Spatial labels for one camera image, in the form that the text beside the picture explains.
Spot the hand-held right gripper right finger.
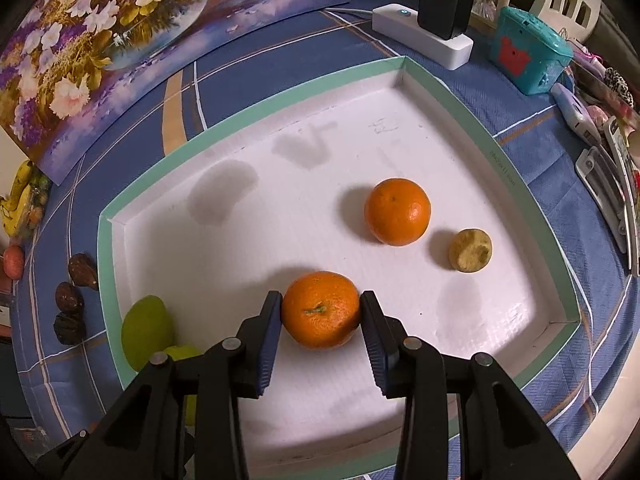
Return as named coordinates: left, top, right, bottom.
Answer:
left=359, top=290, right=583, bottom=480

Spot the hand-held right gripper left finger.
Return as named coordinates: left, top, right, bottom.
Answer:
left=65, top=290, right=284, bottom=480

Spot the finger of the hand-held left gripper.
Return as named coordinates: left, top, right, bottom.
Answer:
left=32, top=429, right=103, bottom=480

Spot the orange mandarin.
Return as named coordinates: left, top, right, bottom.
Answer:
left=281, top=271, right=362, bottom=350
left=364, top=178, right=432, bottom=247

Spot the green jujube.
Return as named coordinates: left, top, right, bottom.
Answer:
left=121, top=295, right=176, bottom=372
left=164, top=344, right=203, bottom=426

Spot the white tray with green rim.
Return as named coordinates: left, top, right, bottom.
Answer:
left=97, top=55, right=583, bottom=480

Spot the small brown bitten fruit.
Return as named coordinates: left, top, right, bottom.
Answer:
left=448, top=228, right=493, bottom=273

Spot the dark pear-shaped dried date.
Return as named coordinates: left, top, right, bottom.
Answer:
left=67, top=253, right=99, bottom=291

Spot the red apple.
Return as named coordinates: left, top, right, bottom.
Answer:
left=2, top=246, right=26, bottom=279

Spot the yellow banana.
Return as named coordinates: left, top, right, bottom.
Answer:
left=10, top=160, right=36, bottom=211
left=0, top=195, right=28, bottom=236

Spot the white flat remote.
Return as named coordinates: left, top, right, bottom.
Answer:
left=575, top=145, right=631, bottom=253

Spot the white handheld device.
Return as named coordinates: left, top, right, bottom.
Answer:
left=551, top=82, right=601, bottom=146

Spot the flower painting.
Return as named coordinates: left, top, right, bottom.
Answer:
left=0, top=0, right=353, bottom=184

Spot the white power strip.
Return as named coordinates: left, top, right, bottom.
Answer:
left=371, top=4, right=474, bottom=68

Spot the teal plastic box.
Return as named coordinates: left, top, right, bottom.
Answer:
left=489, top=6, right=574, bottom=95

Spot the black charger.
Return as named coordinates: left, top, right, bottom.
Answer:
left=417, top=0, right=476, bottom=41

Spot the leopard print item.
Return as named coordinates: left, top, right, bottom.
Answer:
left=602, top=67, right=628, bottom=108

